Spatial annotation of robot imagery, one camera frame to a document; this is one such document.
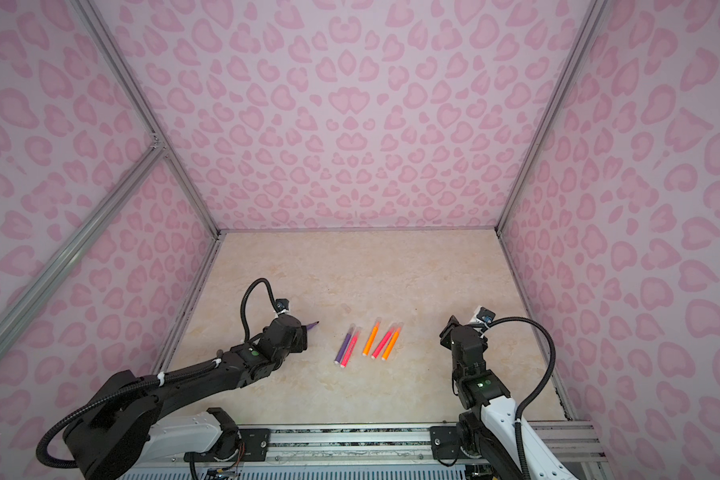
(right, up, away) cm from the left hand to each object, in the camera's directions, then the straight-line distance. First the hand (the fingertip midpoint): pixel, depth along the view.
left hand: (297, 324), depth 88 cm
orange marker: (+22, -5, +3) cm, 22 cm away
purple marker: (+13, -7, +2) cm, 15 cm away
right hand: (+46, +3, -5) cm, 46 cm away
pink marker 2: (+25, -6, +2) cm, 26 cm away
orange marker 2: (+28, -7, +2) cm, 29 cm away
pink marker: (+15, -7, +2) cm, 17 cm away
